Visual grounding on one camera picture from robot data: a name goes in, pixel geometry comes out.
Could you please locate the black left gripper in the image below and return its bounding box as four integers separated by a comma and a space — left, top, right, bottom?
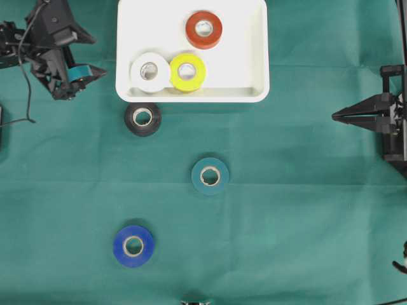
30, 47, 107, 100

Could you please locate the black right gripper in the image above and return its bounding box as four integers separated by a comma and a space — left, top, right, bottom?
332, 65, 406, 177

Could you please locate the white tape roll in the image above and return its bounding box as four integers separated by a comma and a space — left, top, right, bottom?
130, 52, 170, 93

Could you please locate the yellow tape roll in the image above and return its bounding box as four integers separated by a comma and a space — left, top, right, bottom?
170, 53, 206, 92

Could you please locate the red tape roll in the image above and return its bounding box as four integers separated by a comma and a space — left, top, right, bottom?
185, 11, 223, 50

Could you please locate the green tape roll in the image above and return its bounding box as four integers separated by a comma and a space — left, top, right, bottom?
191, 158, 230, 196

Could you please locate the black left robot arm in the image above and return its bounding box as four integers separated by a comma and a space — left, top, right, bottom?
1, 22, 107, 100

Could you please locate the black tape roll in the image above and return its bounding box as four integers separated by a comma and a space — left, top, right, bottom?
124, 103, 162, 137

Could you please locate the white rectangular plastic case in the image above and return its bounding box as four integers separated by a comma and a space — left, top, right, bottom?
116, 1, 270, 103

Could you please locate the blue tape roll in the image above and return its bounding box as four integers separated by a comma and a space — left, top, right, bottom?
113, 226, 155, 268

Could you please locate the green table cloth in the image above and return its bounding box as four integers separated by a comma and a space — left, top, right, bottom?
1, 1, 406, 304

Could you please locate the black white clip object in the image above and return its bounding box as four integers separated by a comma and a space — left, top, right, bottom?
392, 241, 407, 275

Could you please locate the black bottom edge object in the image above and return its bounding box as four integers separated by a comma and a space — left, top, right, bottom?
180, 292, 212, 305

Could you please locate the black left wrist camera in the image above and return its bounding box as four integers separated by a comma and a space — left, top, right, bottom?
25, 0, 96, 48

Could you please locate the black camera cable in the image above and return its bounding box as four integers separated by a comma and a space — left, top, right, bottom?
0, 0, 52, 128

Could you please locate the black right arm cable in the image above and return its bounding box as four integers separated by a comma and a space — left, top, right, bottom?
394, 0, 407, 67

